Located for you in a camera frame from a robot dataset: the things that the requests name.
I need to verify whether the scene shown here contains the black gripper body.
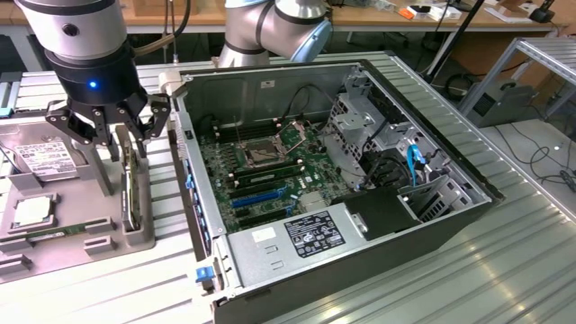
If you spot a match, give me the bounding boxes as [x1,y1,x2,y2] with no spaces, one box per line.
[44,43,148,136]

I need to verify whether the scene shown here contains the green graphics card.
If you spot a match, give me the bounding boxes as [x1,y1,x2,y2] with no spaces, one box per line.
[115,124,145,234]

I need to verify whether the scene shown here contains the silver hard disk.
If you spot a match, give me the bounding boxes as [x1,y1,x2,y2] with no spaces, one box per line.
[0,123,91,183]

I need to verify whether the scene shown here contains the blue disk caddy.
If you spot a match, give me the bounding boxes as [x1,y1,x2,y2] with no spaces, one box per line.
[0,107,48,119]

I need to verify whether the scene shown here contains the thin locking lever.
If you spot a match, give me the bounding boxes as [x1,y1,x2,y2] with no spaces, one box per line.
[233,114,247,146]

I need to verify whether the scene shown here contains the black RAM slot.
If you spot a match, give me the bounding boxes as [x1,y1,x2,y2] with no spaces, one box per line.
[215,119,279,133]
[217,128,276,142]

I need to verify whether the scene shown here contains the grey parts rack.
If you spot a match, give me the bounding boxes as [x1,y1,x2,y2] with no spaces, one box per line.
[0,134,157,277]

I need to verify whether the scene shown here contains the CPU socket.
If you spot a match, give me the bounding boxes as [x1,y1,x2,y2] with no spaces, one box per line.
[240,138,283,168]

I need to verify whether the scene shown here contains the silver CPU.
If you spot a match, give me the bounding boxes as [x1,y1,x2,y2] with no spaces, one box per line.
[12,197,53,225]

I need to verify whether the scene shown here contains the black RAM stick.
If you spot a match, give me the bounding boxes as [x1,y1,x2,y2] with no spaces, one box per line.
[233,161,305,188]

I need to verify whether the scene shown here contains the metal socket cover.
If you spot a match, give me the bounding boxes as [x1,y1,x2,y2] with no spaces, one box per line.
[272,119,316,156]

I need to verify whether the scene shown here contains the long black expansion slot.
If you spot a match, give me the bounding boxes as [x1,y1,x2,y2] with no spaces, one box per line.
[228,184,289,200]

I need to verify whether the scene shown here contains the green RAM stick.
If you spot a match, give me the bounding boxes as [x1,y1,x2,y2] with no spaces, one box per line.
[0,221,112,242]

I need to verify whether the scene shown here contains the short black expansion slot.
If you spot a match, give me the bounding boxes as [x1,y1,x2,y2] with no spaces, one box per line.
[237,214,292,230]
[236,207,289,222]

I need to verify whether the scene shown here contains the green motherboard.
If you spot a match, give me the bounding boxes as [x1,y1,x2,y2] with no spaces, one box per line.
[197,116,356,234]

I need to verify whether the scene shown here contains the silver chipset heatsink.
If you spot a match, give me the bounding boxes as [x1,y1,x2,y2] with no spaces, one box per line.
[300,192,328,207]

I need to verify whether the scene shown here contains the silver drive cage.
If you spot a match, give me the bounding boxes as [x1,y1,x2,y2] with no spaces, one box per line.
[325,92,393,169]

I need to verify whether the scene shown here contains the silver power supply unit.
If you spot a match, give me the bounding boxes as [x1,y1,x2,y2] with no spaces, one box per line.
[227,202,368,288]

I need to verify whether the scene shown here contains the blue case latch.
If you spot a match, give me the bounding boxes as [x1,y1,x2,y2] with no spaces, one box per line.
[193,265,215,283]

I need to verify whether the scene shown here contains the black plastic shroud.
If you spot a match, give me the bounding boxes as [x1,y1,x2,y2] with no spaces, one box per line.
[344,188,423,240]

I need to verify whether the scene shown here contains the black and white device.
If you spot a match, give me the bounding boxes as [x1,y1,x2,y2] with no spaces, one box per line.
[407,5,433,20]

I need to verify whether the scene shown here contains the silver disk bay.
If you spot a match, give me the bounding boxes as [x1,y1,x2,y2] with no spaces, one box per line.
[395,168,492,224]

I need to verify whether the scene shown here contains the wooden desk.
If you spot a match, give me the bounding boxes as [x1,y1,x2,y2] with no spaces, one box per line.
[0,0,571,72]

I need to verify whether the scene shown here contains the black tripod pole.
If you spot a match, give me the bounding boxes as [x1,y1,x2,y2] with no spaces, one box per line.
[425,0,487,77]

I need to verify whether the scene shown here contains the white flat box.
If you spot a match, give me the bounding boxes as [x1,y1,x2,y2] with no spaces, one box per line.
[427,5,463,20]

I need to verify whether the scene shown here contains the black open PC case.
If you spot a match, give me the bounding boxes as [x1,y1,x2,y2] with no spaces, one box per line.
[157,59,505,324]

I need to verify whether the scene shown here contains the grey box device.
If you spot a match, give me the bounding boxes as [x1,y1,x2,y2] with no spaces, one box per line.
[467,80,548,128]

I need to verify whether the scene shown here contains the open cardboard tray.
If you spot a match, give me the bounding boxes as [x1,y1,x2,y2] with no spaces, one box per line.
[483,0,535,24]

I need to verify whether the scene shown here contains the black webcam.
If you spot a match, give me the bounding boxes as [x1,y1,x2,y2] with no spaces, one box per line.
[528,0,559,24]

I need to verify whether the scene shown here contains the hanging plug cable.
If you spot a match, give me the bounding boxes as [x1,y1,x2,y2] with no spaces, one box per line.
[165,0,181,65]

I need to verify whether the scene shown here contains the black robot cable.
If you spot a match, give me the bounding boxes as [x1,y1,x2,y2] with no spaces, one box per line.
[133,0,193,57]

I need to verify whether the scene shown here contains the black looped wire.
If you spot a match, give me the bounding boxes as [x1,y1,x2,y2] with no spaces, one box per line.
[287,84,336,119]

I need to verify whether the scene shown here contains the black wire bundle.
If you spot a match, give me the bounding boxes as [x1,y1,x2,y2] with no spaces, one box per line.
[357,151,417,194]

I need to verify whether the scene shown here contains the blue wire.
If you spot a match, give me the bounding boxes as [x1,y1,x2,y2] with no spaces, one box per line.
[405,144,427,188]

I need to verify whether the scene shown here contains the aluminium profile frame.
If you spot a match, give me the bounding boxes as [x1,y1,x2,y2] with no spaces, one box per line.
[456,36,576,129]

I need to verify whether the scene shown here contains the black cable tangle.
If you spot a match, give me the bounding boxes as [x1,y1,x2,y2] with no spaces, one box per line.
[497,123,576,194]

